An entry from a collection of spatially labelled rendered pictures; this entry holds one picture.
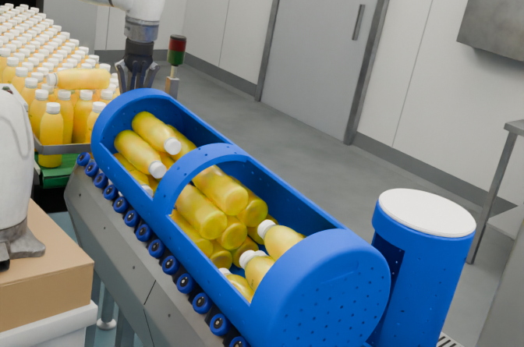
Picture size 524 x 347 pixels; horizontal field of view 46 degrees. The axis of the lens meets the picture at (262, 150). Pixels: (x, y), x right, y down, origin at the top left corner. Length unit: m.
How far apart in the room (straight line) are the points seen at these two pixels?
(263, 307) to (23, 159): 0.47
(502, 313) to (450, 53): 4.49
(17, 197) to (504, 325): 0.86
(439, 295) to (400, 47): 3.51
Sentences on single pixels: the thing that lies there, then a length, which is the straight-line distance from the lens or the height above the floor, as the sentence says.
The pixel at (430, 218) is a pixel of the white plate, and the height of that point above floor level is 1.04.
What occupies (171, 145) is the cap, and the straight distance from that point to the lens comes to 1.56.
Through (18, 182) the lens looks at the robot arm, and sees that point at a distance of 1.12.
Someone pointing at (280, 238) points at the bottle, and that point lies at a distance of 1.18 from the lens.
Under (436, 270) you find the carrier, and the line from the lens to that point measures 1.78.
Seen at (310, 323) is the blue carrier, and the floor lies 1.09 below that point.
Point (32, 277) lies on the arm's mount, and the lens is 1.14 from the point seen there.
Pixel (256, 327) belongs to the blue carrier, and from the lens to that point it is 1.09.
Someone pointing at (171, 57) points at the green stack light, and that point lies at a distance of 2.34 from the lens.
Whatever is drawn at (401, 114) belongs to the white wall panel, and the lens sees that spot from 5.15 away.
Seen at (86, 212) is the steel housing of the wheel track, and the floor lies 0.86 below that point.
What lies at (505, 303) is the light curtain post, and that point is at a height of 1.52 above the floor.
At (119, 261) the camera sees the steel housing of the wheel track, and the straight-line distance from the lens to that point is 1.63.
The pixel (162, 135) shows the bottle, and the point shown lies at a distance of 1.59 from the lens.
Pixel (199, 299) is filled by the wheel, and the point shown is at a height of 0.97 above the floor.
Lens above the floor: 1.73
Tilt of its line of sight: 21 degrees down
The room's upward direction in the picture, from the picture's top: 11 degrees clockwise
